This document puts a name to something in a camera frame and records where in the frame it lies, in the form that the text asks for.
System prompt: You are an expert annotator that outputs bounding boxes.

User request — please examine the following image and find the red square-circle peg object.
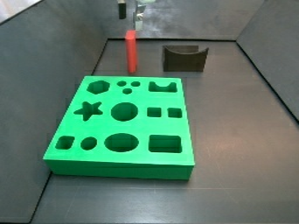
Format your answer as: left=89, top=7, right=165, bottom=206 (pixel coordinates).
left=125, top=30, right=136, bottom=73

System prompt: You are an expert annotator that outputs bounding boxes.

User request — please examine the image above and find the black curved holder bracket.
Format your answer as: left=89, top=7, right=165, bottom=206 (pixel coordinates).
left=162, top=45, right=209, bottom=72

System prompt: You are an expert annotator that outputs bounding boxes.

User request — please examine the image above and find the green shape sorter board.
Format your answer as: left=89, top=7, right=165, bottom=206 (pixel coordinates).
left=42, top=76, right=194, bottom=180

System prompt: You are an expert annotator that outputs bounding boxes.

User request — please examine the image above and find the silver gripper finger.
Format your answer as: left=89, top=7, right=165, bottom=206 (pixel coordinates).
left=133, top=0, right=154, bottom=31
left=116, top=0, right=126, bottom=19

